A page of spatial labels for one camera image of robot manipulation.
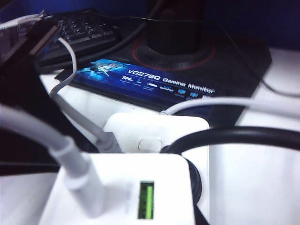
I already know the white desk riser board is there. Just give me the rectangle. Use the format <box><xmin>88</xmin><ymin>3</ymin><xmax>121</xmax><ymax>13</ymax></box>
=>
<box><xmin>0</xmin><ymin>50</ymin><xmax>300</xmax><ymax>225</ymax></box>

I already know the black power cable with plug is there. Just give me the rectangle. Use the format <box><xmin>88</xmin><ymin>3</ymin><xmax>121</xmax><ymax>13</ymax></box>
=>
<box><xmin>161</xmin><ymin>126</ymin><xmax>300</xmax><ymax>209</ymax></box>

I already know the black monitor stand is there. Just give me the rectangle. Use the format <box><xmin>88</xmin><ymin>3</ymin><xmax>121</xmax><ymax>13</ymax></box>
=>
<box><xmin>55</xmin><ymin>0</ymin><xmax>272</xmax><ymax>113</ymax></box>

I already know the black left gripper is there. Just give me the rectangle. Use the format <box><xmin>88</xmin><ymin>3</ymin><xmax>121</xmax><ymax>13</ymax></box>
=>
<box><xmin>0</xmin><ymin>25</ymin><xmax>100</xmax><ymax>166</ymax></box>

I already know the black keyboard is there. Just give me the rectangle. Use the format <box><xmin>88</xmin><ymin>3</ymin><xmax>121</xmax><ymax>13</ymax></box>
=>
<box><xmin>38</xmin><ymin>8</ymin><xmax>122</xmax><ymax>68</ymax></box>

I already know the white charger block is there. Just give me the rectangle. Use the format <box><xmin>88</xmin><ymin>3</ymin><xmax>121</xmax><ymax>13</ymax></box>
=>
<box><xmin>38</xmin><ymin>153</ymin><xmax>204</xmax><ymax>225</ymax></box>

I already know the thin black mouse cord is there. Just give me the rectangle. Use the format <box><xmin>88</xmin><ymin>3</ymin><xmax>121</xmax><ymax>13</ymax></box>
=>
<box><xmin>261</xmin><ymin>78</ymin><xmax>300</xmax><ymax>97</ymax></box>

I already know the white power strip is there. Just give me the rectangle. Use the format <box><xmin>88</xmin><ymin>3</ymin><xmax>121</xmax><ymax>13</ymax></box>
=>
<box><xmin>103</xmin><ymin>112</ymin><xmax>210</xmax><ymax>225</ymax></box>

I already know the white power strip cord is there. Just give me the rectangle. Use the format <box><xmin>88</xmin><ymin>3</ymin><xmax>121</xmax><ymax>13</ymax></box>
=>
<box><xmin>160</xmin><ymin>97</ymin><xmax>300</xmax><ymax>118</ymax></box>

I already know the white cable with grey plug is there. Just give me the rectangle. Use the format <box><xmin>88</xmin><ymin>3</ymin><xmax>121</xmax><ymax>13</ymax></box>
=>
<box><xmin>49</xmin><ymin>37</ymin><xmax>121</xmax><ymax>153</ymax></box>

